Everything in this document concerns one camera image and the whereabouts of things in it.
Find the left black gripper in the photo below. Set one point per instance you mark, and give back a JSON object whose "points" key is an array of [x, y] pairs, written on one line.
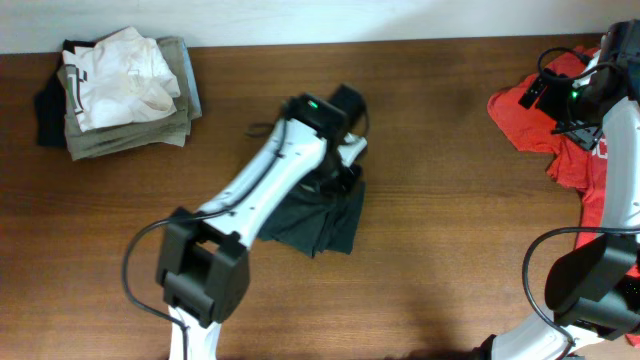
{"points": [[351, 182]]}

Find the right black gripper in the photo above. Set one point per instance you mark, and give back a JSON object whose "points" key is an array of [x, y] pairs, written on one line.
{"points": [[585, 136]]}

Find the red printed t-shirt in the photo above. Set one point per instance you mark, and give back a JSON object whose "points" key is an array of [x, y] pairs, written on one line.
{"points": [[600, 173]]}

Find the dark green t-shirt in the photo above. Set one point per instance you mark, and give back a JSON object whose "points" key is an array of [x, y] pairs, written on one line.
{"points": [[313, 223]]}

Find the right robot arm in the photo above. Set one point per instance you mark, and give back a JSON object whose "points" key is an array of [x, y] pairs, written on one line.
{"points": [[592, 293]]}

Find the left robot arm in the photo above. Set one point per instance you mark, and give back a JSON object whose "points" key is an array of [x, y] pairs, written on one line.
{"points": [[203, 266]]}

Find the light blue folded garment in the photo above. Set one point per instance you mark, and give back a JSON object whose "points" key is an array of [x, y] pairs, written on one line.
{"points": [[195, 109]]}

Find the olive folded garment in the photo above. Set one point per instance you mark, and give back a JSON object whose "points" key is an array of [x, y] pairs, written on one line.
{"points": [[172, 130]]}

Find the white folded shirt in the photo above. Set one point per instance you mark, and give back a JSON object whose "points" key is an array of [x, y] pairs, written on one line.
{"points": [[122, 79]]}

